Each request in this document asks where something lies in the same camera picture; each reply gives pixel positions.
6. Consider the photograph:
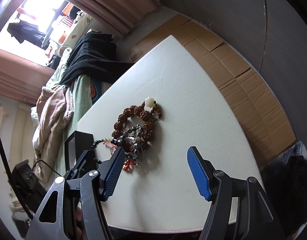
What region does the black jewelry box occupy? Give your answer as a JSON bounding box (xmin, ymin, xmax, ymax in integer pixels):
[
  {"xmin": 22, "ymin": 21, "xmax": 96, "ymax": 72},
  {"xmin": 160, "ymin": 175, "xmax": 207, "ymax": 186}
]
[{"xmin": 64, "ymin": 131, "xmax": 94, "ymax": 172}]

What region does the dark bead bracelet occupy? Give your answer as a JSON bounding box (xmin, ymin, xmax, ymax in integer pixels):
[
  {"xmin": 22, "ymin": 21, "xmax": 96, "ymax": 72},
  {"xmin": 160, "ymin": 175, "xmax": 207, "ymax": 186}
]
[{"xmin": 90, "ymin": 136, "xmax": 114, "ymax": 165}]

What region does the red string bead bracelet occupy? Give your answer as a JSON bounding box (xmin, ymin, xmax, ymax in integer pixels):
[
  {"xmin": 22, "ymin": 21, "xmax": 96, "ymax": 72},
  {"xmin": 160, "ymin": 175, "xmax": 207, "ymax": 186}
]
[{"xmin": 103, "ymin": 139, "xmax": 142, "ymax": 173}]

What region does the silver ball chain necklace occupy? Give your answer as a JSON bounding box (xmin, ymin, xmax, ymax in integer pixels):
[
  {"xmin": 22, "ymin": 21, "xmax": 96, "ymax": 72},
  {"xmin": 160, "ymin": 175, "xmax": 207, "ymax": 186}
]
[{"xmin": 113, "ymin": 123, "xmax": 150, "ymax": 167}]

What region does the brown rudraksha bead bracelet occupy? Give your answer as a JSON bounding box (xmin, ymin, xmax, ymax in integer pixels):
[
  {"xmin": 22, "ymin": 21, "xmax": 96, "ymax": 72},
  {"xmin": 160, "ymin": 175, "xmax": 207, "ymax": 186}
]
[{"xmin": 111, "ymin": 96, "xmax": 163, "ymax": 153}]

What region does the beige pink crumpled quilt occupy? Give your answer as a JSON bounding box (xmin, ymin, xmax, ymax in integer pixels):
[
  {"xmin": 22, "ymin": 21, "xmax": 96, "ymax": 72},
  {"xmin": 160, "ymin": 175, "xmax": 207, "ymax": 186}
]
[{"xmin": 32, "ymin": 85, "xmax": 74, "ymax": 183}]

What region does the green bed sheet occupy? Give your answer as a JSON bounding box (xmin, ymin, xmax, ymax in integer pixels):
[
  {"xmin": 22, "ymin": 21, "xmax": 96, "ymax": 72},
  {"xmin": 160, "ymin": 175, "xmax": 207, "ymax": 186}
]
[{"xmin": 46, "ymin": 48, "xmax": 92, "ymax": 175}]

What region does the flattened cardboard sheet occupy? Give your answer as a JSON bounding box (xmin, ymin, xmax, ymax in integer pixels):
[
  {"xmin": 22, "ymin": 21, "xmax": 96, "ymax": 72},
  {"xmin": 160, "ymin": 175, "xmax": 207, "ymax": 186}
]
[{"xmin": 128, "ymin": 14, "xmax": 296, "ymax": 167}]

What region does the pink curtain left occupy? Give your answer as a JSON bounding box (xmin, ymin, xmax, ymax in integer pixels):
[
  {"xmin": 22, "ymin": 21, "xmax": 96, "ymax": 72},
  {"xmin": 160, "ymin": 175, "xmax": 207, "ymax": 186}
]
[{"xmin": 0, "ymin": 49, "xmax": 54, "ymax": 105}]

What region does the black knitted blanket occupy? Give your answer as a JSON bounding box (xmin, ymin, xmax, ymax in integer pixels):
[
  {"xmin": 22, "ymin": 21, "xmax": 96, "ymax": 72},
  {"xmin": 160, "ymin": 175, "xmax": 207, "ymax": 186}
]
[{"xmin": 60, "ymin": 31, "xmax": 133, "ymax": 86}]

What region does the floral pillow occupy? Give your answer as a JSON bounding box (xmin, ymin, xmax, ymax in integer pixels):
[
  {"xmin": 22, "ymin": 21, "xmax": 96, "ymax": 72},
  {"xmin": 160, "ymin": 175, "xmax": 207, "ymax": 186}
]
[{"xmin": 62, "ymin": 11, "xmax": 93, "ymax": 49}]

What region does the black hanging jacket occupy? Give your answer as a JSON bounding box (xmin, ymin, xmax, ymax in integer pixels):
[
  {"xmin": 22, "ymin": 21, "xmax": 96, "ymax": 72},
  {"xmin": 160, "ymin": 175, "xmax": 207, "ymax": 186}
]
[{"xmin": 7, "ymin": 20, "xmax": 45, "ymax": 47}]

